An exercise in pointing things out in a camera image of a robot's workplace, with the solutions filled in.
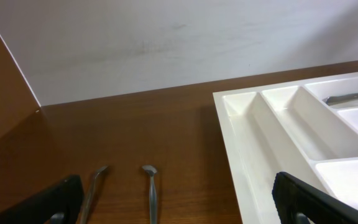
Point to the large metal spoon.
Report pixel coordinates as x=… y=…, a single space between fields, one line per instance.
x=333 y=100

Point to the small metal spoon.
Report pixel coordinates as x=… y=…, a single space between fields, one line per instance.
x=86 y=207
x=153 y=207

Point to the left small metal spoon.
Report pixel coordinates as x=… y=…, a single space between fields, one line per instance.
x=86 y=207

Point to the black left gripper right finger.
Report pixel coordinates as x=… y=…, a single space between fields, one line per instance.
x=299 y=202

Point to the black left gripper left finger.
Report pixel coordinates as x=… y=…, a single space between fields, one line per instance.
x=65 y=196

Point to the white plastic cutlery tray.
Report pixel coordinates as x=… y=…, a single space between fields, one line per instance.
x=289 y=127

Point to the right small metal spoon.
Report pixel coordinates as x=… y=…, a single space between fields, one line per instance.
x=153 y=207

